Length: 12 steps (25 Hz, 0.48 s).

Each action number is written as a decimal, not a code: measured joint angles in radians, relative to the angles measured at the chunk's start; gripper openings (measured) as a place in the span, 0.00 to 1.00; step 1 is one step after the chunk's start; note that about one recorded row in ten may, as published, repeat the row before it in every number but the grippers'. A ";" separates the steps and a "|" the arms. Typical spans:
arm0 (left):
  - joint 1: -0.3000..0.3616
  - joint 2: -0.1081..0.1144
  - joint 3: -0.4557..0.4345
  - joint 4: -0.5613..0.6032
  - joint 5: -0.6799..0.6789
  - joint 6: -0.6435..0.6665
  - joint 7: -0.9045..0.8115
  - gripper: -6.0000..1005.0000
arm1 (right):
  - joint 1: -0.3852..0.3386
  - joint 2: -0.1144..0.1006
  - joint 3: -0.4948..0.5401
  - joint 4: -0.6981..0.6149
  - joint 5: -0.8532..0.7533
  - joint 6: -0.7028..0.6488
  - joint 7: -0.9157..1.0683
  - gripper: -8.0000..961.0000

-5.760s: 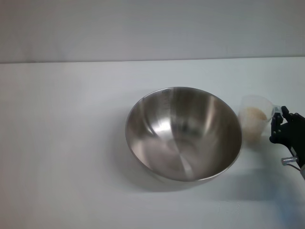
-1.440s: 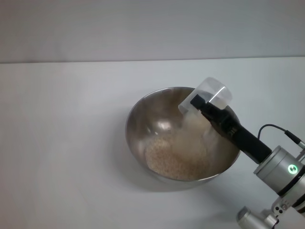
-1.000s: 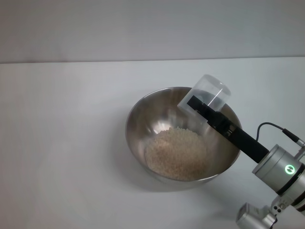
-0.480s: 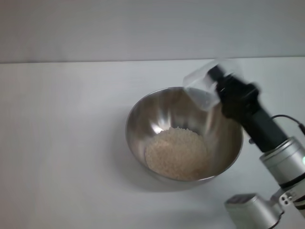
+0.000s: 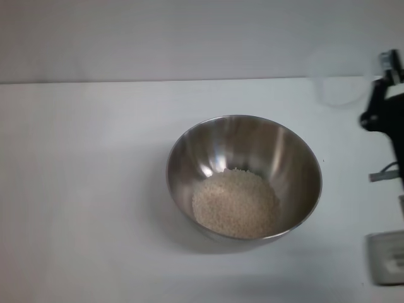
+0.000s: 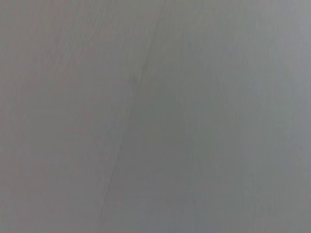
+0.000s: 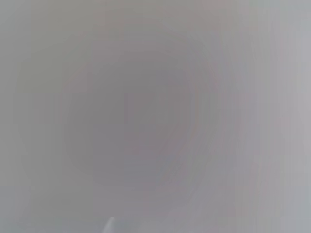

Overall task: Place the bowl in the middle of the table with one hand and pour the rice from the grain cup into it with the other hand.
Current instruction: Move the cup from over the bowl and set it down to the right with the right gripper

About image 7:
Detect clear plastic measuring cup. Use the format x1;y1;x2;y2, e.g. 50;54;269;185
60;29;224;200

